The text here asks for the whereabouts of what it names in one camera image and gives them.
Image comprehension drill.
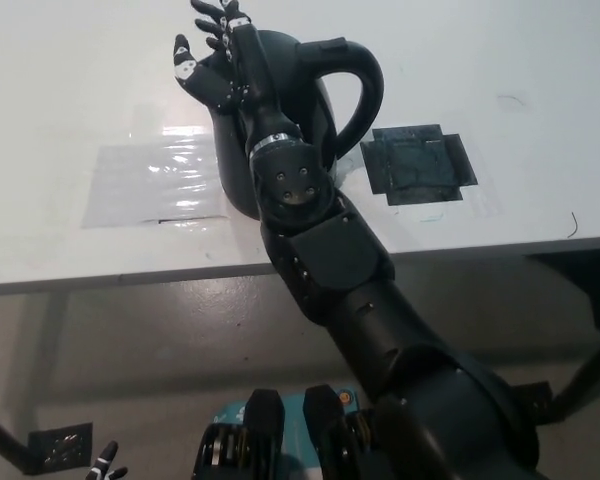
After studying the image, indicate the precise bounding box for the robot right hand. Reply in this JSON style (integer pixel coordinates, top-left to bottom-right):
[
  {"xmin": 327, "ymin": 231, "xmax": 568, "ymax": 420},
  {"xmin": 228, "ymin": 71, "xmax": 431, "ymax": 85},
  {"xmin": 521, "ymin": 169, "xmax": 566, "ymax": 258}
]
[{"xmin": 172, "ymin": 0, "xmax": 301, "ymax": 150}]

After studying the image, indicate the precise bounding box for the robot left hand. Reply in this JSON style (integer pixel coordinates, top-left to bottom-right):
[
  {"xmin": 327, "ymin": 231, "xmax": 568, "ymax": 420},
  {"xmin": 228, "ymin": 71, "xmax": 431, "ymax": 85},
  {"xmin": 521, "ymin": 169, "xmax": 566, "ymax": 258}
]
[{"xmin": 87, "ymin": 440, "xmax": 129, "ymax": 480}]

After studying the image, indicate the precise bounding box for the black hinged kettle lid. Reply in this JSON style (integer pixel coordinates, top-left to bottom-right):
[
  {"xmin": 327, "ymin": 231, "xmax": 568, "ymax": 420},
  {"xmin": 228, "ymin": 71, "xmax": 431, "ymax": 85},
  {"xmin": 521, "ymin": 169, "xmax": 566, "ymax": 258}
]
[{"xmin": 256, "ymin": 28, "xmax": 307, "ymax": 89}]

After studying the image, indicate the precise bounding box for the black electric kettle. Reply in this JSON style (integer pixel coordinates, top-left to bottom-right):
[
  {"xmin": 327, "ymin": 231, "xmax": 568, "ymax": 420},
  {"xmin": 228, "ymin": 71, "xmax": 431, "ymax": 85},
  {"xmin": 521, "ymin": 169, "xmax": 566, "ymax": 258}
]
[{"xmin": 194, "ymin": 28, "xmax": 385, "ymax": 222}]

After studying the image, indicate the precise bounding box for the black table leg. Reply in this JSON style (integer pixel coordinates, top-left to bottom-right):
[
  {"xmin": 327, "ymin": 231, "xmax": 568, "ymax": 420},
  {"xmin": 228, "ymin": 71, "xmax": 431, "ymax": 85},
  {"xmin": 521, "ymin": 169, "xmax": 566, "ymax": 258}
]
[
  {"xmin": 0, "ymin": 407, "xmax": 36, "ymax": 476},
  {"xmin": 552, "ymin": 337, "xmax": 600, "ymax": 426}
]

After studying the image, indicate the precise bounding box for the clear plastic tape sheet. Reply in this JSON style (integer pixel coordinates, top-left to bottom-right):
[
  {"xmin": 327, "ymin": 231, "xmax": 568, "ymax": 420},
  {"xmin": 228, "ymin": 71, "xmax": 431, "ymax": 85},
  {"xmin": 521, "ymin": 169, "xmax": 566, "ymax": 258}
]
[{"xmin": 82, "ymin": 124, "xmax": 222, "ymax": 231}]

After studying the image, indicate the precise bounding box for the black tape patch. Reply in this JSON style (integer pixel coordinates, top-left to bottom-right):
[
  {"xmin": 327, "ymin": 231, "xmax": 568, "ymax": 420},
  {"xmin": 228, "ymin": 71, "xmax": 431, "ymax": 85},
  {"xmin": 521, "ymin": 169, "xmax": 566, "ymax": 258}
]
[{"xmin": 359, "ymin": 122, "xmax": 479, "ymax": 207}]

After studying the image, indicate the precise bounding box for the black table frame beam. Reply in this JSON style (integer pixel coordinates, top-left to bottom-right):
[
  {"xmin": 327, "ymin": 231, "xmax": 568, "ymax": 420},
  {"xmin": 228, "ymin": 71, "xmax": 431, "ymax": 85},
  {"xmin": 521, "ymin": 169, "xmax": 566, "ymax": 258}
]
[{"xmin": 525, "ymin": 244, "xmax": 600, "ymax": 334}]

